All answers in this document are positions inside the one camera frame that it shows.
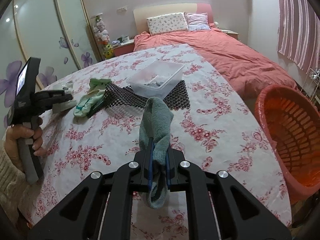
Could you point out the pink curtain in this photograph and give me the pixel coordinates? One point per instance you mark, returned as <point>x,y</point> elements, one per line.
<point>297,25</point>

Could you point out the red duvet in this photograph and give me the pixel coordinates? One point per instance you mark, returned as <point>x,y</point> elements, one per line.
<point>225,55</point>

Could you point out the pink striped pillow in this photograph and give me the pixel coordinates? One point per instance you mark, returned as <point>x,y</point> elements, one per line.
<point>197,21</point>

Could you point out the grey green sock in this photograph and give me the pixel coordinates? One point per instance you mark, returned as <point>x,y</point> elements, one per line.
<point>155,115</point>

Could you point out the pink nightstand with mug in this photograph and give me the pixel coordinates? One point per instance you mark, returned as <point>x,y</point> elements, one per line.
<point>123,48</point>

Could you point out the beige pink bed headboard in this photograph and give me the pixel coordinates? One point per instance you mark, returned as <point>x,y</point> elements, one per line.
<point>162,8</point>

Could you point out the orange plastic basket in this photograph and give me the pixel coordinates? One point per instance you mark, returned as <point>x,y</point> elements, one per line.
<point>287,140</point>

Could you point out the flower print wardrobe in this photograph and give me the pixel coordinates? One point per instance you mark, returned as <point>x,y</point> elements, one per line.
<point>50,30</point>

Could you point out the person's left forearm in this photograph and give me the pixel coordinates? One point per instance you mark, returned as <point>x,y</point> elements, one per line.
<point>12,192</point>

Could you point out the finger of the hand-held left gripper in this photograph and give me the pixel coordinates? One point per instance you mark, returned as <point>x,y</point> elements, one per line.
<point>55,100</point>

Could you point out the plush toy bunch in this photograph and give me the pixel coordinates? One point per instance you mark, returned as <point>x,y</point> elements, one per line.
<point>102,33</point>

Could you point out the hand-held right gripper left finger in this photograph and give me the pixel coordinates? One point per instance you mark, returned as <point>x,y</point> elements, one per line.
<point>150,165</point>

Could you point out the light green sock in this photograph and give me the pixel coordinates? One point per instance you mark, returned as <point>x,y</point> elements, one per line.
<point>86,103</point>

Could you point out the floral tablecloth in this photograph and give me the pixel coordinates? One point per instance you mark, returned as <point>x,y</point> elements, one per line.
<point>100,135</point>

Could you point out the wall socket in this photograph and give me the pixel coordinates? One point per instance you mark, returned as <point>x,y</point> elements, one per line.
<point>122,8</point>

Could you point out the white paper piece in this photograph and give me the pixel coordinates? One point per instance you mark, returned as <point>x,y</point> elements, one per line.
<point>62,108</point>

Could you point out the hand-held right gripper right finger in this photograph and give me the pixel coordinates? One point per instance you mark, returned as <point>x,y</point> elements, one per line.
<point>168,170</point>

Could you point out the clear plastic container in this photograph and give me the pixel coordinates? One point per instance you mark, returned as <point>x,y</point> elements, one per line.
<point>172,76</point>

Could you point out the floral pillow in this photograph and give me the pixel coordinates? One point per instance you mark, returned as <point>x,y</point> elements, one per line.
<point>167,23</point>

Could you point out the round white lamp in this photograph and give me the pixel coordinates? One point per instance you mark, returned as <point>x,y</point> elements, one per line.
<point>217,24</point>

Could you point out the person's left hand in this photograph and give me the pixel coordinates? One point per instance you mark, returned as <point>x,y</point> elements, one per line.
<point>12,142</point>

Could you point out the pink nightstand with books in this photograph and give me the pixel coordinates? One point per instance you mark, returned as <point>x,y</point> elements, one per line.
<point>230,33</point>

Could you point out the black mesh mat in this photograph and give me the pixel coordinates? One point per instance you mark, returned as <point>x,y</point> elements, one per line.
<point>180,100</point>

